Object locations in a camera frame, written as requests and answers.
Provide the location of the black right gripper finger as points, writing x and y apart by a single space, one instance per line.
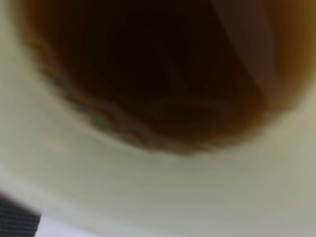
17 221

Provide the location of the pale green plastic cup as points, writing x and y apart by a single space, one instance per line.
55 162

